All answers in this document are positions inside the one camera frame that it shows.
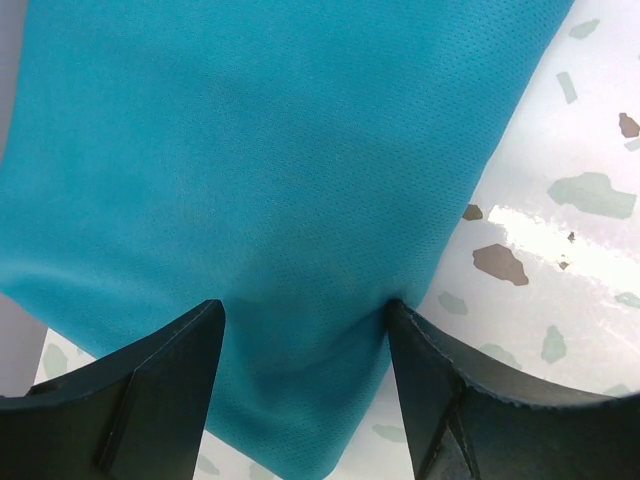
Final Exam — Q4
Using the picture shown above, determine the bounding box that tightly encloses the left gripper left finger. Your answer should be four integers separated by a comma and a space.
1, 300, 224, 480

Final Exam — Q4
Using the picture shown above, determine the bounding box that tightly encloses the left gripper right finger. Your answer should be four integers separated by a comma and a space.
384, 300, 639, 479

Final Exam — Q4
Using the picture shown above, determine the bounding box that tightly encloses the teal t shirt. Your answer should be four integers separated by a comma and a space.
1, 1, 571, 479

